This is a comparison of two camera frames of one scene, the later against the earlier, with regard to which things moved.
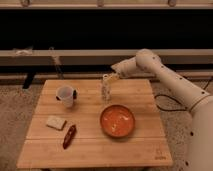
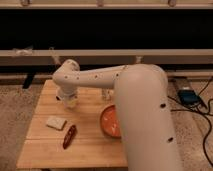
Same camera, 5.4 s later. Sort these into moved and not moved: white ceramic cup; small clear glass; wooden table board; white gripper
Moved: white gripper
Not moved: small clear glass; white ceramic cup; wooden table board
